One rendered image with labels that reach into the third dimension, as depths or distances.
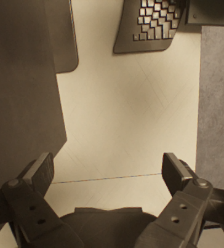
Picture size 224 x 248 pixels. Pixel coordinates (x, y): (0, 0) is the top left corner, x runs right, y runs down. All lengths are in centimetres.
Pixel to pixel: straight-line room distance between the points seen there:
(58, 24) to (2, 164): 42
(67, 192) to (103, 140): 23
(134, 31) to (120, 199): 53
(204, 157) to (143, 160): 106
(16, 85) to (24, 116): 4
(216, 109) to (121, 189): 107
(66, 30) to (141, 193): 56
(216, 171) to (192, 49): 130
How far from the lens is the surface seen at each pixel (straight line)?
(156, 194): 70
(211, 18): 56
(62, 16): 55
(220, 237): 190
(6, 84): 22
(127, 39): 52
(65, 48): 54
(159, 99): 56
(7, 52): 24
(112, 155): 60
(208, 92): 148
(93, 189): 66
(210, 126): 155
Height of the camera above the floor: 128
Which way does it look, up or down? 73 degrees down
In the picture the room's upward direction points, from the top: 176 degrees clockwise
